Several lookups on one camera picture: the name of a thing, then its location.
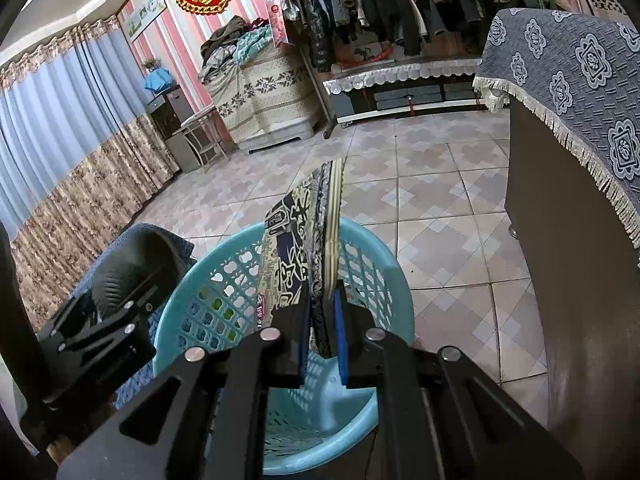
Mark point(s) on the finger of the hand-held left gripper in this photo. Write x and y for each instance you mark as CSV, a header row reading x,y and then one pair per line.
x,y
70,322
115,340

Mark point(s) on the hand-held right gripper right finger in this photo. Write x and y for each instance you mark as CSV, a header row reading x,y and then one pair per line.
x,y
341,335

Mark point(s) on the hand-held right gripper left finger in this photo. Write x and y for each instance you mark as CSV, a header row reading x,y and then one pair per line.
x,y
303,330

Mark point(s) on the patterned cloth garment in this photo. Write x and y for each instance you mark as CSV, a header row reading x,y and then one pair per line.
x,y
287,260

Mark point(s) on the light blue plastic basket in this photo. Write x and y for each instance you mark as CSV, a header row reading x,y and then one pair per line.
x,y
230,280

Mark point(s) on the dark cloth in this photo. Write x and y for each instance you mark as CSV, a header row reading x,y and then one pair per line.
x,y
135,265

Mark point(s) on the blue knitted blanket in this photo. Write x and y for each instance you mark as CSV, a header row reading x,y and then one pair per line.
x,y
182,247

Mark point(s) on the grey box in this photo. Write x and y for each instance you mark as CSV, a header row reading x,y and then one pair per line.
x,y
182,152

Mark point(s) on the blue and floral curtain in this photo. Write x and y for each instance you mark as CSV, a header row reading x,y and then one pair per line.
x,y
50,110

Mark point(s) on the metal clothes rack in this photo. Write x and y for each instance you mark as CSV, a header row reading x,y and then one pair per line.
x,y
320,100

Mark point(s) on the small dark cabinet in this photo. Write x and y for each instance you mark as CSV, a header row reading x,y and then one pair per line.
x,y
167,110

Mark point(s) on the low tv cabinet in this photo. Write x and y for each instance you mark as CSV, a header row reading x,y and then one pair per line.
x,y
395,102

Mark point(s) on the cream patterned cover cloth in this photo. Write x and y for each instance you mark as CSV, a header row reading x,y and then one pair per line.
x,y
260,90

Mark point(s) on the dark brown cabinet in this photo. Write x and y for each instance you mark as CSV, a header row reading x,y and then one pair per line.
x,y
575,260

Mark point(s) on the blue bag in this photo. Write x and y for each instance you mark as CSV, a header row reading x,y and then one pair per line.
x,y
159,82

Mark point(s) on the silver lace cloth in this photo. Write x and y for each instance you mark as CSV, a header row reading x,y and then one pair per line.
x,y
400,74

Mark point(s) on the small potted plant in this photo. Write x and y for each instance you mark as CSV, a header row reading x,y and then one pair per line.
x,y
150,65

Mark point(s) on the printed cardboard box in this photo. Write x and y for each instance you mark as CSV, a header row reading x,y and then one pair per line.
x,y
365,52

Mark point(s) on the pile of folded clothes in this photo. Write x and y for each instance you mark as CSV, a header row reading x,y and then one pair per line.
x,y
225,40

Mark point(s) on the pink gift bag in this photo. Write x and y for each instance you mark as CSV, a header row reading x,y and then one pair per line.
x,y
277,20

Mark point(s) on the row of hanging clothes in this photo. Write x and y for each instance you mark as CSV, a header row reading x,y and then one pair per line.
x,y
400,5

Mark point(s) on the blue patterned fringed cloth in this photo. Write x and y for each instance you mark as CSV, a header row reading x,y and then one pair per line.
x,y
565,75

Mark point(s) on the metal frame chair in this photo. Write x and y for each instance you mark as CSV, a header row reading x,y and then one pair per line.
x,y
205,135

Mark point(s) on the long framed wall picture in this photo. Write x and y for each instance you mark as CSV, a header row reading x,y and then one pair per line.
x,y
145,12

